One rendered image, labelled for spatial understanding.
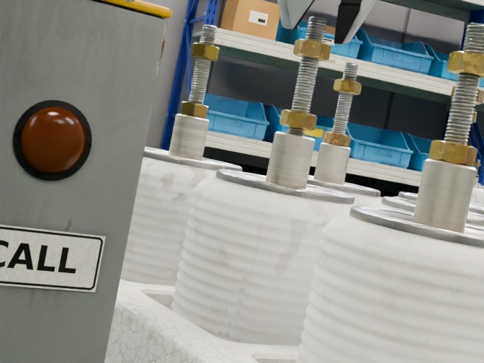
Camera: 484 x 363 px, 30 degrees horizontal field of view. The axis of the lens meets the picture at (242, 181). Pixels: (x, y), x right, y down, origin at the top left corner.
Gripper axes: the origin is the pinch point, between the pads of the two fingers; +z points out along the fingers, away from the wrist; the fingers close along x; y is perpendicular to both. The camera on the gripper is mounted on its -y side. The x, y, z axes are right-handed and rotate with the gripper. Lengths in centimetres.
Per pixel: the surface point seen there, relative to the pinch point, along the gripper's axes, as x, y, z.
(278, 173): 1.1, 0.3, 8.9
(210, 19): -255, 341, -46
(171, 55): -284, 410, -29
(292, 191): 2.4, -2.3, 9.5
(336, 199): 0.0, -3.1, 9.5
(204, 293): 4.8, 0.0, 15.3
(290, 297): 2.3, -3.5, 14.5
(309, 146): 0.0, -0.4, 7.1
